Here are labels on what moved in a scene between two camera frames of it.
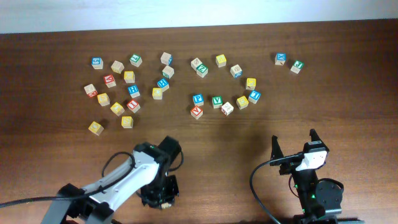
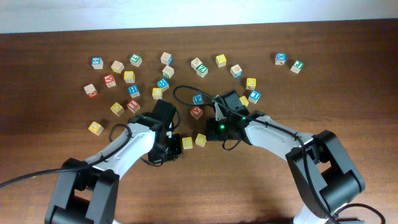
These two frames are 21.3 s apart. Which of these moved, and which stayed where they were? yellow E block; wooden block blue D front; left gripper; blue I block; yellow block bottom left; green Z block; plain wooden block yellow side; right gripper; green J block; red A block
Moved: right gripper; left gripper
Stayed: yellow E block; yellow block bottom left; green Z block; plain wooden block yellow side; green J block; red A block; wooden block blue D front; blue I block
